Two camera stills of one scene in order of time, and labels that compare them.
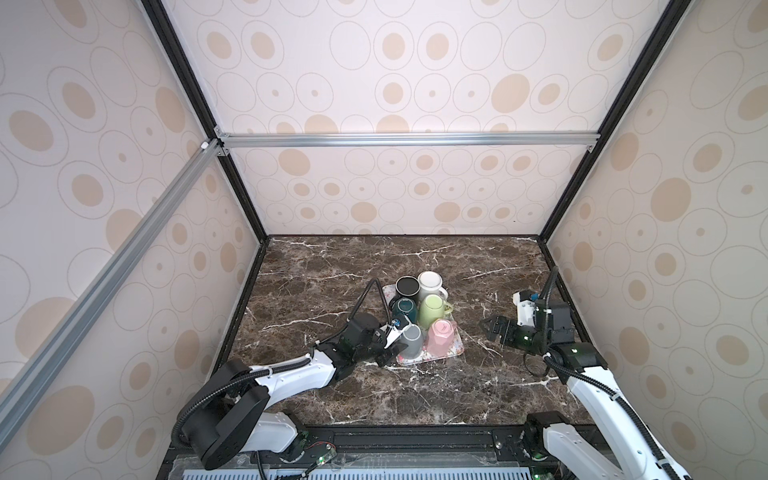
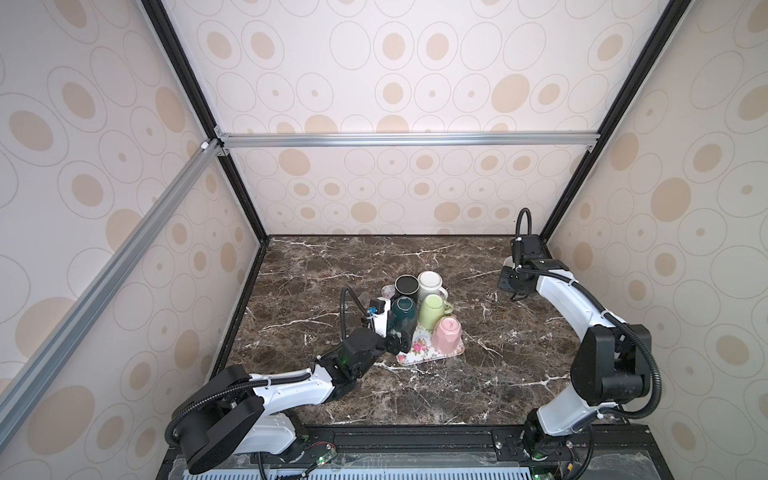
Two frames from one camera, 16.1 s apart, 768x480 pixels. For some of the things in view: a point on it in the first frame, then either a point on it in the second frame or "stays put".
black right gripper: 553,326 → 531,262
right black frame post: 668,22 stays put
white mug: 430,283 stays put
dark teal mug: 404,306 stays put
